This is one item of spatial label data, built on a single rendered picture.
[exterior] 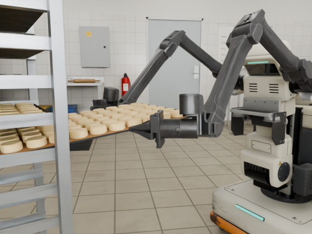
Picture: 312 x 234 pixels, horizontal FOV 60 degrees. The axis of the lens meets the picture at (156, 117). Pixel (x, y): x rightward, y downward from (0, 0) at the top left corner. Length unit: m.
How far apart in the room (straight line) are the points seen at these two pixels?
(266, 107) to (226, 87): 0.63
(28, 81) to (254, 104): 1.15
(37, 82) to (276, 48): 0.85
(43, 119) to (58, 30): 0.21
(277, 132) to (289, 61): 0.37
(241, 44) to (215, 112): 0.27
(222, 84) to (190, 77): 4.55
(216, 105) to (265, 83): 0.71
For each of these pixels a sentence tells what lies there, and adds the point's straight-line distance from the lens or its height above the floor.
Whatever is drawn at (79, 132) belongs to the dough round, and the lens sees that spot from 0.77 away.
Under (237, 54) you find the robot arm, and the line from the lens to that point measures 0.94.
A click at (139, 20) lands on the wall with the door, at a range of 5.31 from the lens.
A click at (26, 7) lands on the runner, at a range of 0.72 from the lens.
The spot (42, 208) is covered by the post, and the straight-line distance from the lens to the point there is 1.24.
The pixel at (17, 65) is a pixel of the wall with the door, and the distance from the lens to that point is 5.47.
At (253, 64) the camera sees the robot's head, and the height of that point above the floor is 1.04.
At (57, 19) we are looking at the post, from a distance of 0.69.
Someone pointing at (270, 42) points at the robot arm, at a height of 1.10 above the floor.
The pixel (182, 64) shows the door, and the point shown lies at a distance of 5.38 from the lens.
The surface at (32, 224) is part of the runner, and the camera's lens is 0.78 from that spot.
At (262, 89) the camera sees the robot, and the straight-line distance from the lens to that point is 1.52.
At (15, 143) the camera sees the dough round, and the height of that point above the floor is 0.81.
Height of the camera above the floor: 0.97
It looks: 8 degrees down
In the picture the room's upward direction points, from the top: straight up
